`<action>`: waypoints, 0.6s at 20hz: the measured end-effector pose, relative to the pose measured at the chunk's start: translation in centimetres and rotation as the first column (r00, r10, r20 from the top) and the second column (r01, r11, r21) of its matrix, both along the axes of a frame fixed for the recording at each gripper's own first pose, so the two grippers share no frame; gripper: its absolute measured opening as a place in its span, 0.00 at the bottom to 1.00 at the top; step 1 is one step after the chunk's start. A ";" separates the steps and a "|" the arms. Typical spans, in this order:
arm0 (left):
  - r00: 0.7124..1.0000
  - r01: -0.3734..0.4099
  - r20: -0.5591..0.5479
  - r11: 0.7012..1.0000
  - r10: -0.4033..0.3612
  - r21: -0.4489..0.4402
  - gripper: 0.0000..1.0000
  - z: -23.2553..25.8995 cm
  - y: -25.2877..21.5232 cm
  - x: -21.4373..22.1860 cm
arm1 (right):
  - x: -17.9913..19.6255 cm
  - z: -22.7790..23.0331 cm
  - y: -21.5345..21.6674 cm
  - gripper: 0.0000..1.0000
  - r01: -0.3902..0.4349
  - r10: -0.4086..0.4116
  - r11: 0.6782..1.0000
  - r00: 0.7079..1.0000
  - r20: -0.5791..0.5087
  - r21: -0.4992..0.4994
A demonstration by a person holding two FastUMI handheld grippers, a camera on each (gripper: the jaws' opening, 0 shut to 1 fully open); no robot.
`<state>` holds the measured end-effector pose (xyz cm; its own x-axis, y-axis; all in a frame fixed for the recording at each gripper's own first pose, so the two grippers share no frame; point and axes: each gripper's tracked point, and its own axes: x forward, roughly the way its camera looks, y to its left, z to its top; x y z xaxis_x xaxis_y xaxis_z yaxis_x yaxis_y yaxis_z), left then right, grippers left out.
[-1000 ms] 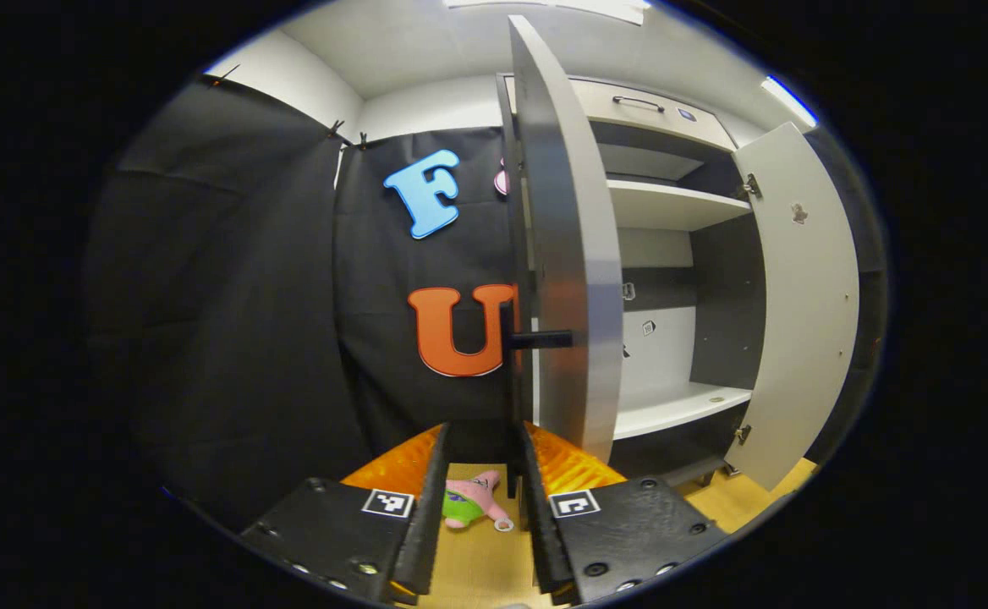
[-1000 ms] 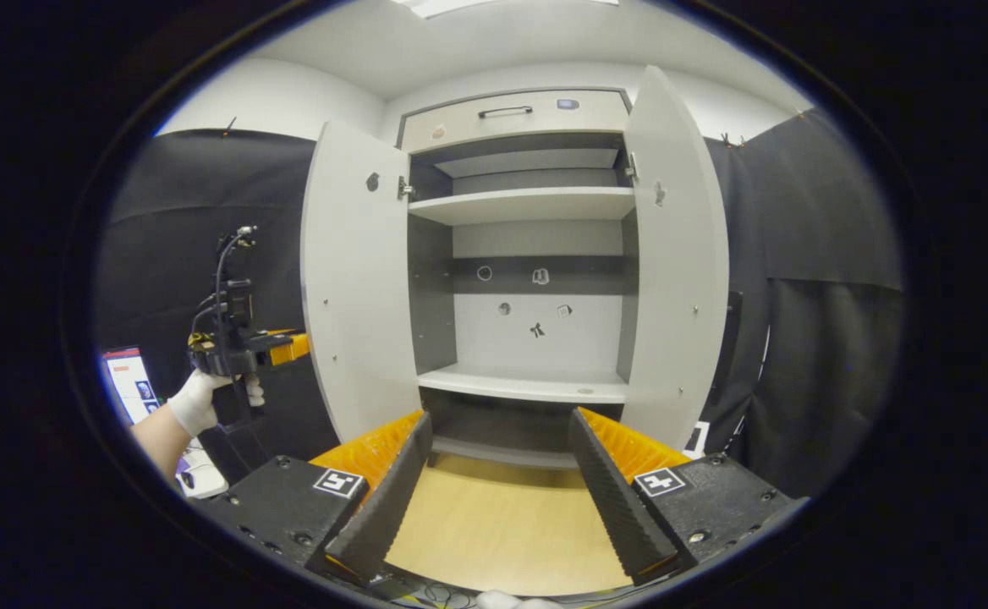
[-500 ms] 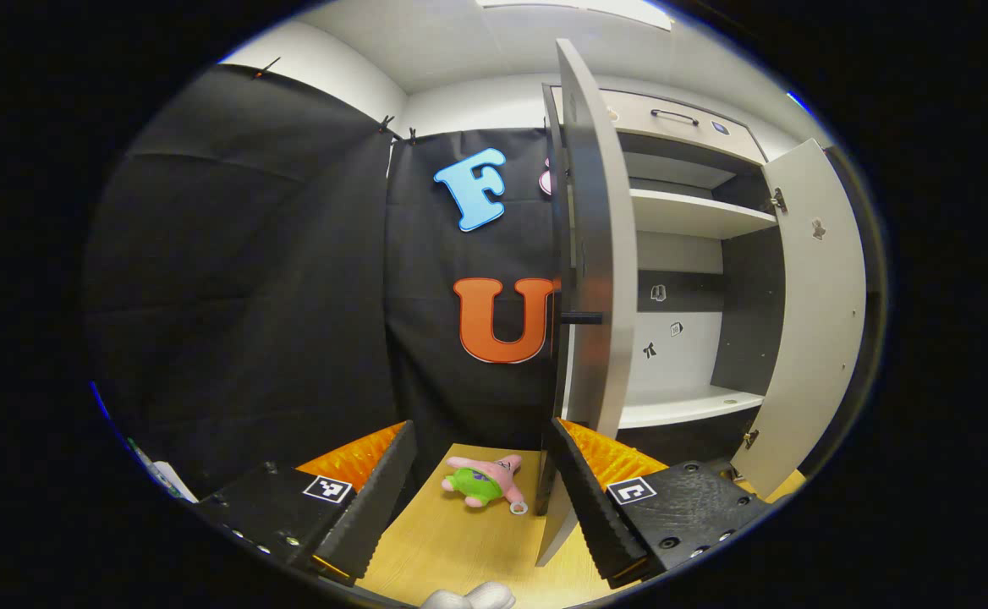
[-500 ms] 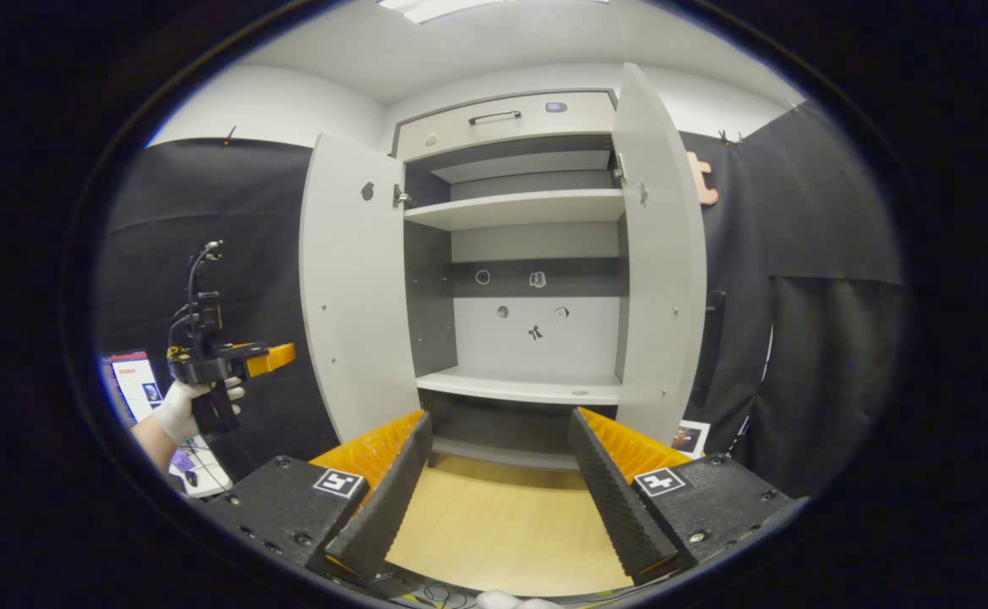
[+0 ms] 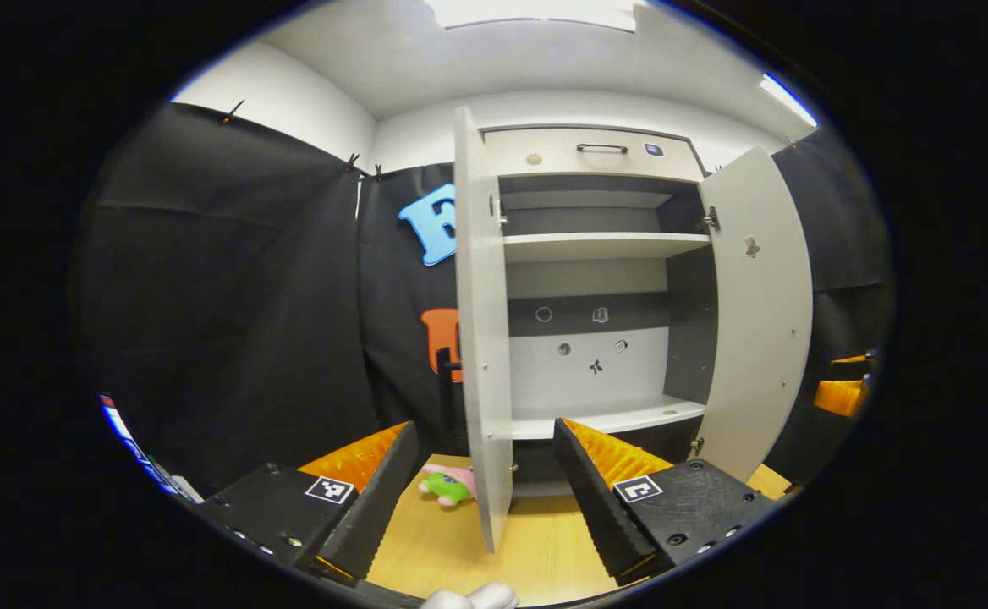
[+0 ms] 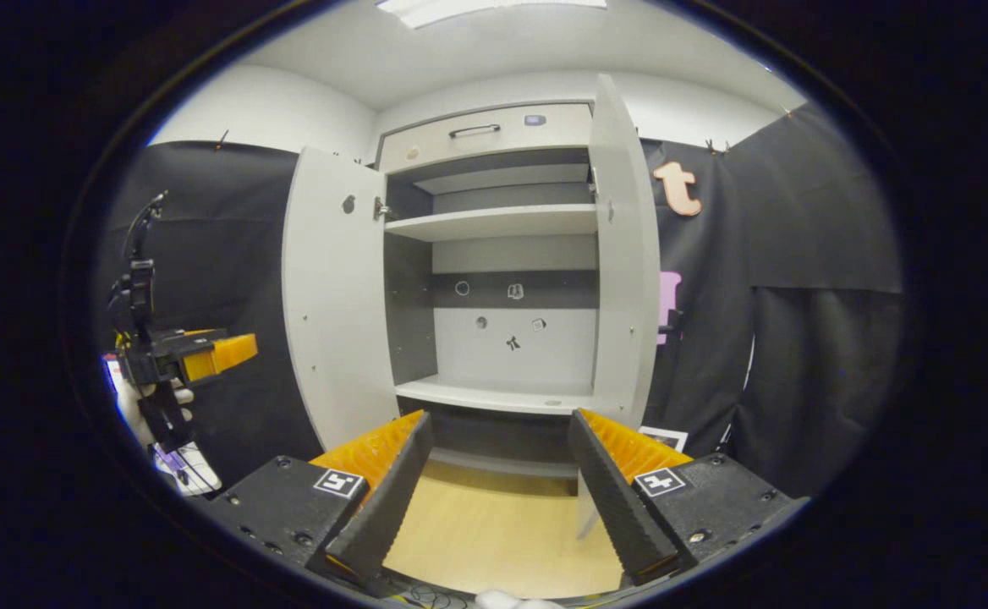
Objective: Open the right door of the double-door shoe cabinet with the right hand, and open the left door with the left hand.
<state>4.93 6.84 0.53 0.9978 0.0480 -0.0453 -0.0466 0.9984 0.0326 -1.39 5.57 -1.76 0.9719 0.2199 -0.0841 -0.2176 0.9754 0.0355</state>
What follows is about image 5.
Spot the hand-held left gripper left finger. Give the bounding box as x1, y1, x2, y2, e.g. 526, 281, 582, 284
198, 420, 420, 584

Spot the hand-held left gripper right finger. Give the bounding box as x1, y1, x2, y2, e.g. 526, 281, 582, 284
552, 418, 778, 586

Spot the grey cabinet door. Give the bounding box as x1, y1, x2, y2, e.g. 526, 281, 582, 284
697, 145, 815, 485
437, 106, 514, 555

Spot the grey double-door shoe cabinet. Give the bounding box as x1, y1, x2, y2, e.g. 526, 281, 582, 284
481, 125, 719, 500

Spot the grey cabinet drawer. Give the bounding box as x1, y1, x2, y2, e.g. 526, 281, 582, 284
481, 127, 706, 183

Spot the pink and green plush toy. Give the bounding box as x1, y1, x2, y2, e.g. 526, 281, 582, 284
418, 464, 478, 507

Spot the black backdrop cloth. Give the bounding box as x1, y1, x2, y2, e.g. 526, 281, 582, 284
71, 101, 894, 500

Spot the printed poster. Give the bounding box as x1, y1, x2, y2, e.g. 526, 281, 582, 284
98, 393, 203, 506

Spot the ceiling light panel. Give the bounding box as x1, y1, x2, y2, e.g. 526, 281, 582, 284
758, 74, 818, 128
422, 0, 639, 33

